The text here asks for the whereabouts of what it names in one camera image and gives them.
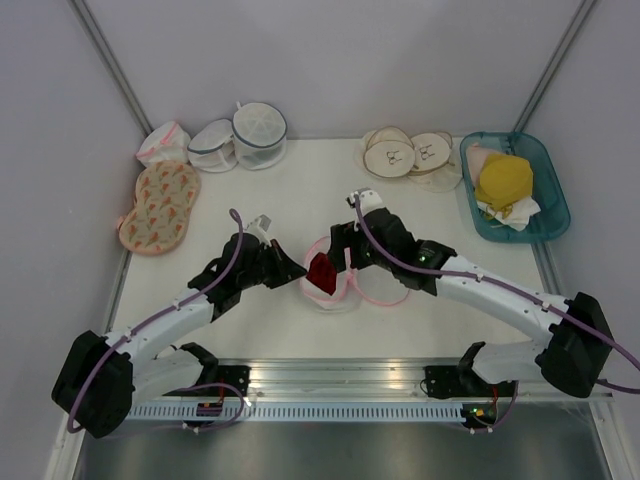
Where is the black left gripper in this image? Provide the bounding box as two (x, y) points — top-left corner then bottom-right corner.
(238, 239), (307, 290)

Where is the white pink-zip mesh laundry bag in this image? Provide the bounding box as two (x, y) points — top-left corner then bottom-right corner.
(299, 267), (410, 313)

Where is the yellow red bra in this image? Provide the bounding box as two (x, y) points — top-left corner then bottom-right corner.
(474, 153), (534, 220)

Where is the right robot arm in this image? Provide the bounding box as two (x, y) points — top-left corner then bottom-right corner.
(328, 208), (613, 398)

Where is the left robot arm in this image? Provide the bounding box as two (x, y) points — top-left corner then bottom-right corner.
(51, 232), (306, 439)

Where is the beige round laundry bag front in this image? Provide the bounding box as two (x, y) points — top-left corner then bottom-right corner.
(354, 126), (415, 179)

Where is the beige round laundry bag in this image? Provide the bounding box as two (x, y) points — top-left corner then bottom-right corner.
(408, 131), (462, 193)
(354, 126), (415, 179)

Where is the beige round laundry bag rear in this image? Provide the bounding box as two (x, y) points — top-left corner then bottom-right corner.
(408, 131), (462, 193)

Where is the floral beige bra pouch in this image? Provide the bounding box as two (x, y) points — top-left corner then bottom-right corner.
(117, 160), (201, 256)

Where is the white blue-trim tall laundry bag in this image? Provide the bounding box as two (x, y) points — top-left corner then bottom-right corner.
(231, 102), (288, 170)

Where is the white blue-trim flat laundry bag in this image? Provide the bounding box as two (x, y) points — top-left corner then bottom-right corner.
(187, 119), (237, 173)

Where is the pink bra in basket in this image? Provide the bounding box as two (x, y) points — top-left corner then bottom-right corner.
(466, 143), (499, 187)

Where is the white pink-trim corner laundry bag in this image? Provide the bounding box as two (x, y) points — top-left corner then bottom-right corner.
(135, 121), (191, 167)

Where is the white bra in basket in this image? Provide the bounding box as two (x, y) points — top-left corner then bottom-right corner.
(476, 196), (541, 232)

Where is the teal plastic basket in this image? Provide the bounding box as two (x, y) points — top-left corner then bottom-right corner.
(459, 131), (571, 244)

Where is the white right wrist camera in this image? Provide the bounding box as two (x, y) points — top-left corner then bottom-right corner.
(346, 188), (385, 216)

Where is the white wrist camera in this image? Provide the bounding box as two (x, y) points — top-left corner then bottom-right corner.
(346, 188), (385, 216)
(245, 214), (271, 237)

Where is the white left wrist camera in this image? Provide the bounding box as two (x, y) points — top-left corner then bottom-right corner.
(245, 214), (271, 237)

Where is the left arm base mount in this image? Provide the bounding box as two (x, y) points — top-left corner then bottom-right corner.
(165, 365), (251, 398)

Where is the aluminium mounting rail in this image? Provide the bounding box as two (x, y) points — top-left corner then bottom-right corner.
(68, 357), (614, 401)

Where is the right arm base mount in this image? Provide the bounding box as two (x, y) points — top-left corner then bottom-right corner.
(422, 365), (515, 400)

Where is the white slotted cable duct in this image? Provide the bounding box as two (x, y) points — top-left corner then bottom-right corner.
(126, 399), (464, 423)

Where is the right aluminium frame post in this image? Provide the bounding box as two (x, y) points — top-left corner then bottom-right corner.
(512, 0), (600, 132)

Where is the aluminium frame post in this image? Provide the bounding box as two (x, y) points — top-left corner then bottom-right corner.
(68, 0), (153, 135)
(512, 0), (600, 132)

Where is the left aluminium frame post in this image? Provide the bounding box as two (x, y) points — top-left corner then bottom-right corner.
(68, 0), (153, 135)

